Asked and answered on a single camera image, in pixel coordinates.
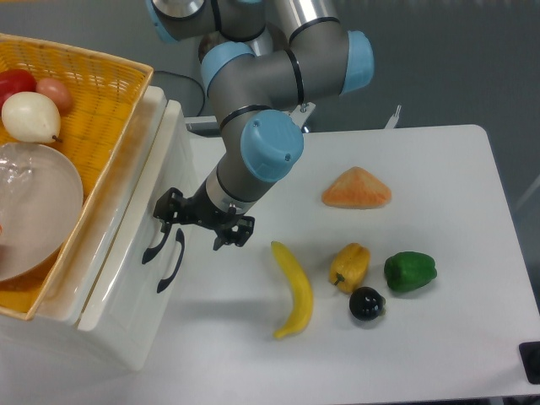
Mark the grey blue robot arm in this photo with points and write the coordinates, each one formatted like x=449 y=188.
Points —
x=320 y=59

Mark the red apple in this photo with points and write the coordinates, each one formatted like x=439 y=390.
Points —
x=14 y=81

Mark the pink peach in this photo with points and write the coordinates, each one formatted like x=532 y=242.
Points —
x=57 y=92

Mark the white drawer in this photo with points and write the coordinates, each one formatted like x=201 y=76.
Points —
x=169 y=164
x=143 y=264

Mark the black device at edge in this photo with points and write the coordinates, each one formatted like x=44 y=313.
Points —
x=530 y=357

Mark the white drawer cabinet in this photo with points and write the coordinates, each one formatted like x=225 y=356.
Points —
x=49 y=354

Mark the clear plastic wrap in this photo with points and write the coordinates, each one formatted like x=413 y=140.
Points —
x=16 y=171

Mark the black round eggplant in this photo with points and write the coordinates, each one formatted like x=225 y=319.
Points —
x=366 y=304

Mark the yellow banana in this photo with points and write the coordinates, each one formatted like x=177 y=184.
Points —
x=301 y=290

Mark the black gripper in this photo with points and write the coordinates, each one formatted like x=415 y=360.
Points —
x=230 y=226

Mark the orange triangular bread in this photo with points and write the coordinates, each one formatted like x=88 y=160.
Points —
x=357 y=188

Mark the yellow woven basket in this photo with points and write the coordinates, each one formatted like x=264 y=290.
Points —
x=106 y=90

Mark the white pear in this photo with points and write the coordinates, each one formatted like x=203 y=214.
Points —
x=31 y=117

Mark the green bell pepper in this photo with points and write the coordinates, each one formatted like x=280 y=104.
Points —
x=409 y=270

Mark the yellow bell pepper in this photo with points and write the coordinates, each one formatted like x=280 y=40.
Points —
x=349 y=267

